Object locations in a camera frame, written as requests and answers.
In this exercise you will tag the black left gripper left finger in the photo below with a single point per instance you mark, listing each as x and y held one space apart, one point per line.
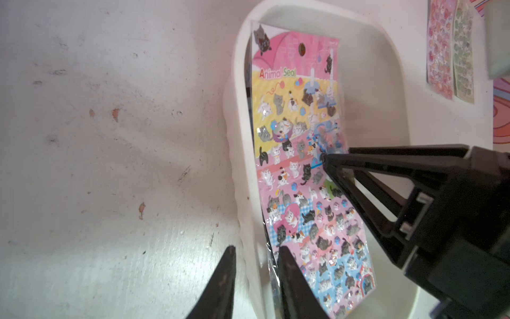
217 299

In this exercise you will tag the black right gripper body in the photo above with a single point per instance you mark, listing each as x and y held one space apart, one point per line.
469 274

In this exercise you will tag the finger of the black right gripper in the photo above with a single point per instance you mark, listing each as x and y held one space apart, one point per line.
402 197
431 151

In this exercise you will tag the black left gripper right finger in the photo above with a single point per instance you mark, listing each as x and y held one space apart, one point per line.
298 300

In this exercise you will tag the white plastic storage box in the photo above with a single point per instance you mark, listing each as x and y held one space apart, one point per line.
377 99

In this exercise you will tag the green beige sticker sheet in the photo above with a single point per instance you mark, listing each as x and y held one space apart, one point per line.
462 53

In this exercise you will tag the purple pink sticker sheet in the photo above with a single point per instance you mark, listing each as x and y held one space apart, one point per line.
439 65

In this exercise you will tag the pink cat sticker sheet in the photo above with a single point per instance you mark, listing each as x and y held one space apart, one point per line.
297 116

